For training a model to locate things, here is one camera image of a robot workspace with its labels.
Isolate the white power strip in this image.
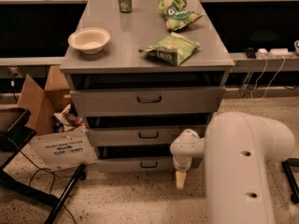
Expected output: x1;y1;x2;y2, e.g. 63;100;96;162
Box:
257;49;292;58

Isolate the grey drawer cabinet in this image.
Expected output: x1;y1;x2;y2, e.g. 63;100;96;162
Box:
61;0;234;162

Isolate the white cable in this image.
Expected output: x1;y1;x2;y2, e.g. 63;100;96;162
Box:
249;53;287;102

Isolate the wall outlet with plug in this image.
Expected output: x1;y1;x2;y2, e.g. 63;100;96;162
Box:
8;66;21;88

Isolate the green chip bag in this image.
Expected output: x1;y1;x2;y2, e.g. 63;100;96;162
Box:
158;0;203;31
138;32;200;66

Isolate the black stand leg right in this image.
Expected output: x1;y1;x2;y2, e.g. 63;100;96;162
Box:
281;158;299;203

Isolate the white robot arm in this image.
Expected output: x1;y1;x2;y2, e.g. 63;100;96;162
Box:
170;112;295;224

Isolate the grey top drawer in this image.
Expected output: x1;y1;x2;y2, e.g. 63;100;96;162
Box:
70;87;225;117

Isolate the white paper bowl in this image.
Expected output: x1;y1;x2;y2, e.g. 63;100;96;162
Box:
68;28;110;54

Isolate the black adapter on ledge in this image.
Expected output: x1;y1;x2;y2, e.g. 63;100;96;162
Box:
245;48;256;59

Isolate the green chip bag rear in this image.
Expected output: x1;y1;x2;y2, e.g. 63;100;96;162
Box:
158;0;203;31

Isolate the grey middle drawer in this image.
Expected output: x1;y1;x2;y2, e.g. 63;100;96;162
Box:
85;124;208;147

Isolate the grey bottom drawer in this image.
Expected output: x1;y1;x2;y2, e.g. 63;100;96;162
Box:
95;154;204;174

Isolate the brown cardboard box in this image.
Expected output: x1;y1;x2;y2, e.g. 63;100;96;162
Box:
18;65;97;171

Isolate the green chip bag front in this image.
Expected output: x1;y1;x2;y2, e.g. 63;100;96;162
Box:
138;32;200;66

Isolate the grey drawer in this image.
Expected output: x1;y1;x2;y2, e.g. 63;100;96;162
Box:
85;124;208;147
95;154;204;174
70;87;225;117

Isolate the black floor cable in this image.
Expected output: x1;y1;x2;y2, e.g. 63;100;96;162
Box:
8;137;78;224

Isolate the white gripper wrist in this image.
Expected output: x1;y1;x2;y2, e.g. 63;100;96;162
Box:
173;156;192;189

